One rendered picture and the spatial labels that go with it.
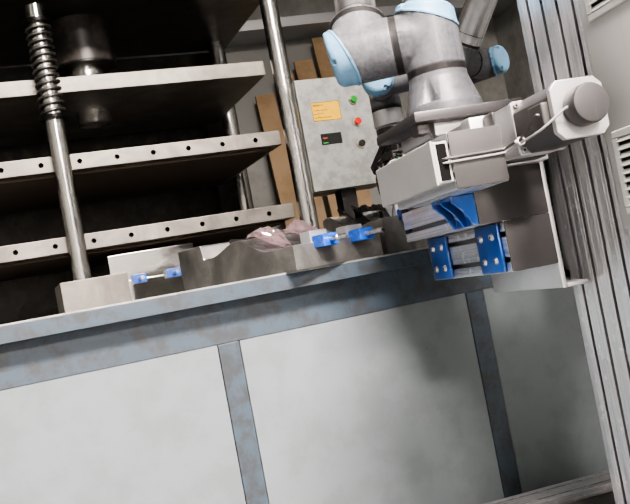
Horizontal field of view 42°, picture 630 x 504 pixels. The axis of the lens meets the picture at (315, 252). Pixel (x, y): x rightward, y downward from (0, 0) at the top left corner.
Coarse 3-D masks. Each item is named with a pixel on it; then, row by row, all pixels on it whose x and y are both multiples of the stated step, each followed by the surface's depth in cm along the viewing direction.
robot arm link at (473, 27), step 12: (468, 0) 202; (480, 0) 200; (492, 0) 200; (468, 12) 202; (480, 12) 201; (492, 12) 203; (468, 24) 203; (480, 24) 202; (468, 36) 204; (480, 36) 204; (468, 48) 205; (468, 60) 206; (480, 60) 210; (468, 72) 209
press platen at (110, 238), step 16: (256, 208) 274; (272, 208) 276; (288, 208) 278; (160, 224) 263; (176, 224) 264; (192, 224) 266; (208, 224) 268; (224, 224) 270; (240, 224) 272; (48, 240) 250; (64, 240) 252; (96, 240) 255; (112, 240) 257; (128, 240) 259; (144, 240) 260; (0, 256) 245; (16, 256) 246; (32, 256) 248; (48, 256) 252
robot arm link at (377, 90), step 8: (384, 80) 188; (392, 80) 188; (400, 80) 189; (368, 88) 189; (376, 88) 188; (384, 88) 188; (392, 88) 191; (400, 88) 191; (408, 88) 191; (376, 96) 192; (384, 96) 193
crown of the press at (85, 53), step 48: (0, 0) 258; (48, 0) 265; (96, 0) 272; (144, 0) 280; (192, 0) 289; (240, 0) 298; (0, 48) 301; (96, 48) 282; (144, 48) 332; (192, 48) 344
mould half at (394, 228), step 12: (336, 216) 231; (348, 216) 230; (372, 216) 230; (384, 216) 230; (396, 216) 202; (324, 228) 235; (396, 228) 201; (384, 240) 201; (396, 240) 201; (384, 252) 202
